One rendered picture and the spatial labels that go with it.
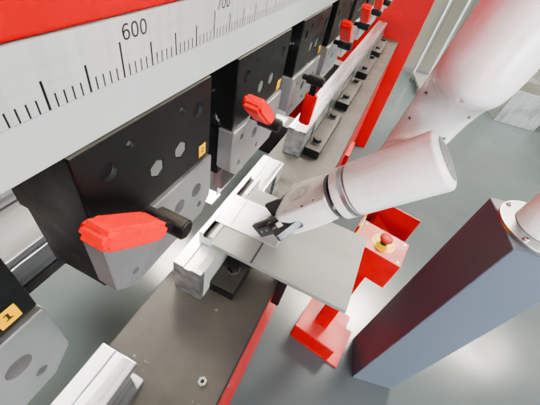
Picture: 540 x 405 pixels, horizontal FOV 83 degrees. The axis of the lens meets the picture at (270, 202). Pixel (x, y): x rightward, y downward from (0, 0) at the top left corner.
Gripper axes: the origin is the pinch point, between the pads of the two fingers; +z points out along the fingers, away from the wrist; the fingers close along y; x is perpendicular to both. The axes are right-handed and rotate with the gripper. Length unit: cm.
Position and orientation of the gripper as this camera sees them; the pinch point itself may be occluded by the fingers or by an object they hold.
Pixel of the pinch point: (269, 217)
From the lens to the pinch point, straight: 59.6
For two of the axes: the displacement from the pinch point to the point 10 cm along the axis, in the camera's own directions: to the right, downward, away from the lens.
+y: -3.7, 6.2, -7.0
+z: -7.3, 2.7, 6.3
